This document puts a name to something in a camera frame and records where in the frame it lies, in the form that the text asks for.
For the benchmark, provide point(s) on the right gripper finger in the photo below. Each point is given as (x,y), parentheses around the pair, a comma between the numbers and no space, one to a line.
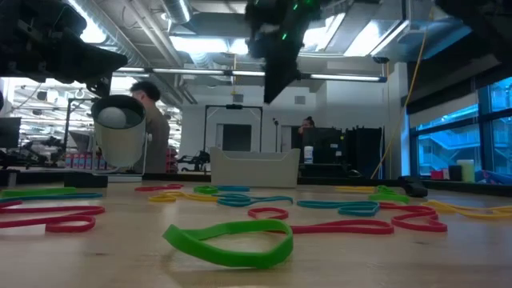
(272,80)
(289,76)

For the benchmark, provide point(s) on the red rubber band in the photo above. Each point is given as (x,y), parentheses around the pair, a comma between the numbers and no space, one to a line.
(420,228)
(60,210)
(340,229)
(140,189)

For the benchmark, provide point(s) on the blue rubber band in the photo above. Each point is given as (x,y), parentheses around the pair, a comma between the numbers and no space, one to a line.
(232,202)
(360,212)
(236,189)
(60,197)

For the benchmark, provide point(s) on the green rubber band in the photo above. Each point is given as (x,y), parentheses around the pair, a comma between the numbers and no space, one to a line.
(224,258)
(206,189)
(388,198)
(40,192)

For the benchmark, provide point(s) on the yellow rubber band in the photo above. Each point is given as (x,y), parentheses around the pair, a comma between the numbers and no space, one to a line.
(352,189)
(160,198)
(472,212)

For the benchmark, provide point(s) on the small black block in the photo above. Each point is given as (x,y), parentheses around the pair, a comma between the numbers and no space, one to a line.
(413,187)
(86,181)

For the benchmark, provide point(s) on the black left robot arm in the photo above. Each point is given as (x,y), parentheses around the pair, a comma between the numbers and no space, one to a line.
(40,16)

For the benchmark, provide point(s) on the background black robot arm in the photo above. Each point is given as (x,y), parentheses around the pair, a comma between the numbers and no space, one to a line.
(200,158)
(52,146)

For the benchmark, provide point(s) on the translucent grey plastic bin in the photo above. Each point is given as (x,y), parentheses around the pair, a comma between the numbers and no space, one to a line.
(254,170)

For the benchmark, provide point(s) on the person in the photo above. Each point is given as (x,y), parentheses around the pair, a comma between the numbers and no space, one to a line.
(158,132)
(307,125)

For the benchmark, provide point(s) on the thin black stand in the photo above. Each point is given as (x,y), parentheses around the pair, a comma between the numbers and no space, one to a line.
(276,136)

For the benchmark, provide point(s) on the grey laptop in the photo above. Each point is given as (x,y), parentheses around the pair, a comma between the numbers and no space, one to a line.
(80,142)

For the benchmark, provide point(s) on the dark rectangular panel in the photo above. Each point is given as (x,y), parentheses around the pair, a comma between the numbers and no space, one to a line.
(237,138)

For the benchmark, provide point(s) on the pink product box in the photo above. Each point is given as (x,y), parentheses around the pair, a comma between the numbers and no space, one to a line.
(82,161)
(75,161)
(89,161)
(69,161)

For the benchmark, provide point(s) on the black equipment cabinet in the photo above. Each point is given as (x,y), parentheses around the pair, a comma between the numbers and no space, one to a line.
(364,152)
(324,146)

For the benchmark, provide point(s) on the long ceiling light tube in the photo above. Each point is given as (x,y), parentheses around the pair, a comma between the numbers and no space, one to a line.
(192,71)

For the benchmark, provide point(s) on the white cylindrical container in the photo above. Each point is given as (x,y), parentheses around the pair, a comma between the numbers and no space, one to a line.
(308,155)

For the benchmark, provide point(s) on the black monitor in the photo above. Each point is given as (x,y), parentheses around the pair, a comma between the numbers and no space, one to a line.
(10,132)

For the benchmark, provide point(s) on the red stacked crates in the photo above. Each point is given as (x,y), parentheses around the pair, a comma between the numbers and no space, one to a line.
(171,160)

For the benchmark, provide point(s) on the small red box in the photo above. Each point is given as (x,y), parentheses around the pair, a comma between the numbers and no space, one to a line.
(437,174)

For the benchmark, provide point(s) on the black container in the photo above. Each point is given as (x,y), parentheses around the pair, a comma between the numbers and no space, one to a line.
(454,173)

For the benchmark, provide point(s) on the yellow-green container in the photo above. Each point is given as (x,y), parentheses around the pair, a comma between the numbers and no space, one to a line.
(467,171)

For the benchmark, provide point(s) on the blue object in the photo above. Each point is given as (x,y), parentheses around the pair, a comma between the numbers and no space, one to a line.
(494,178)

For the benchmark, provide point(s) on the grey wall box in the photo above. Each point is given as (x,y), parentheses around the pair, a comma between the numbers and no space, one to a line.
(300,100)
(238,98)

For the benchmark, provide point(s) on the corrugated silver air duct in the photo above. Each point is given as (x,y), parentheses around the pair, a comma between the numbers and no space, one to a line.
(124,52)

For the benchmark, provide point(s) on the black metal rack frame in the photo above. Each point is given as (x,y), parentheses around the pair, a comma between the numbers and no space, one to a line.
(234,106)

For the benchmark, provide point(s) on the white dome camera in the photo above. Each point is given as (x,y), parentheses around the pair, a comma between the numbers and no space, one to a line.
(120,148)

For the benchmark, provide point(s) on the black ceiling camera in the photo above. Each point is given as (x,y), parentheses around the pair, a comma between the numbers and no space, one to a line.
(380,60)

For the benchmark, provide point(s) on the round silver air duct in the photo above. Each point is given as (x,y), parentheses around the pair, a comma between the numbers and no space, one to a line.
(178,10)

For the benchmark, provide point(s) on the black aluminium table frame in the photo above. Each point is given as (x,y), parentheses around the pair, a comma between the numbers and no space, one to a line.
(352,181)

